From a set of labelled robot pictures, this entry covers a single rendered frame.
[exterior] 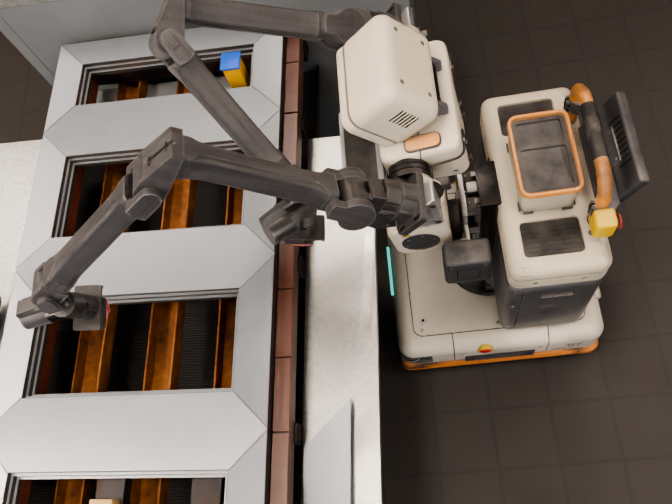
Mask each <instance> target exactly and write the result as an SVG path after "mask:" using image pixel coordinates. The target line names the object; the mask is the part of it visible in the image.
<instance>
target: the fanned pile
mask: <svg viewBox="0 0 672 504"><path fill-rule="evenodd" d="M303 498H304V499H305V504H353V483H352V430H351V398H350V399H349V400H348V401H347V402H346V403H345V404H344V405H343V406H342V408H341V409H340V410H339V411H338V412H337V413H336V414H335V415H334V416H333V417H332V418H331V419H330V420H329V421H328V422H327V423H326V424H325V425H324V426H323V427H322V428H321V429H320V430H319V432H318V433H317V434H316V435H315V436H314V437H313V438H312V439H311V440H310V441H309V442H308V443H307V444H306V445H305V446H304V451H303Z"/></svg>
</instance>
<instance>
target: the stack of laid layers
mask: <svg viewBox="0 0 672 504"><path fill-rule="evenodd" d="M286 41H287V37H283V48H282V73H281V98H280V107H279V108H280V124H279V148H278V150H280V151H281V152H282V149H283V122H284V95H285V68H286ZM253 49H254V44H248V45H240V46H232V47H224V48H216V49H207V50H199V51H195V52H196V53H197V54H198V55H199V57H200V59H201V60H202V62H203V63H208V62H216V61H221V53H229V52H238V51H240V52H241V59H242V58H250V57H252V60H251V76H250V86H252V85H251V81H252V65H253ZM165 67H167V66H166V65H165V64H164V63H163V62H162V61H161V60H160V59H158V58H156V57H155V56H150V57H142V58H133V59H125V60H117V61H109V62H100V63H92V64H84V65H83V68H82V73H81V78H80V84H79V89H78V95H77V100H76V105H84V104H88V103H89V98H90V92H91V86H92V81H93V76H98V75H106V74H115V73H123V72H132V71H140V70H149V69H157V68H165ZM205 144H208V145H211V146H215V147H218V148H222V149H226V150H230V151H234V152H243V151H242V150H241V149H240V148H239V147H238V145H237V144H236V143H235V142H234V141H233V140H230V141H220V142H210V143H205ZM142 150H143V149H138V150H128V151H117V152H107V153H97V154H87V155H76V156H66V160H65V166H64V171H63V176H62V182H61V187H60V192H59V198H58V203H57V209H56V214H55V219H54V225H53V230H52V235H51V238H56V237H65V235H66V229H67V224H68V218H69V212H70V206H71V201H72V195H73V189H74V184H75V178H76V172H77V167H85V166H96V165H106V164H117V163H128V162H132V161H133V160H134V159H135V158H136V157H137V156H138V153H140V152H141V151H142ZM274 252H275V255H274V274H273V299H272V324H271V349H270V374H269V399H268V424H267V449H266V475H265V500H264V504H269V500H270V473H271V446H272V419H273V392H274V365H275V338H276V311H277V284H278V257H279V243H278V244H277V245H275V248H274ZM238 294H239V288H232V289H215V290H196V291H178V292H159V293H141V294H122V295H104V296H102V298H103V297H104V298H108V302H109V305H125V304H142V303H160V302H178V301H195V300H213V299H230V298H237V302H236V318H235V334H234V351H233V367H232V383H231V388H211V389H182V390H153V391H123V392H94V393H65V394H38V389H39V384H40V378H41V372H42V367H43V361H44V355H45V349H46V344H47V338H48V332H49V326H50V324H47V325H43V326H40V327H36V328H35V329H34V334H33V340H32V345H31V351H30V356H29V361H28V367H27V372H26V378H25V383H24V389H23V394H22V398H43V397H73V396H104V395H134V394H164V393H194V392H224V391H233V376H234V360H235V343H236V327H237V311H238ZM7 474H8V476H7V481H6V487H5V492H4V498H3V503H2V504H19V498H20V492H21V487H22V481H23V480H47V479H137V478H226V480H225V496H224V504H226V491H227V474H228V470H179V471H102V472H25V473H7Z"/></svg>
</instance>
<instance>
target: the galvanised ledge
mask: <svg viewBox="0 0 672 504"><path fill-rule="evenodd" d="M327 167H328V168H332V169H336V170H339V169H341V168H342V157H341V143H340V136H335V137H324V138H314V139H308V170H310V171H316V172H323V170H325V169H326V168H327ZM317 215H324V216H325V241H324V242H323V241H313V245H311V246H306V282H305V333H304V384H303V435H302V485H301V504H305V499H304V498H303V451H304V446H305V445H306V444H307V443H308V442H309V441H310V440H311V439H312V438H313V437H314V436H315V435H316V434H317V433H318V432H319V430H320V429H321V428H322V427H323V426H324V425H325V424H326V423H327V422H328V421H329V420H330V419H331V418H332V417H333V416H334V415H335V414H336V413H337V412H338V411H339V410H340V409H341V408H342V406H343V405H344V404H345V403H346V402H347V401H348V400H349V399H350V398H351V430H352V483H353V504H383V487H382V447H381V408H380V368H379V329H378V289H377V250H376V229H374V228H371V227H366V228H364V229H361V230H356V231H349V230H345V229H342V228H341V227H340V226H339V225H338V222H337V221H333V220H329V219H327V218H326V214H325V212H324V211H320V210H317ZM365 234H374V262H373V291H372V319H371V336H361V312H362V288H363V263H364V239H365Z"/></svg>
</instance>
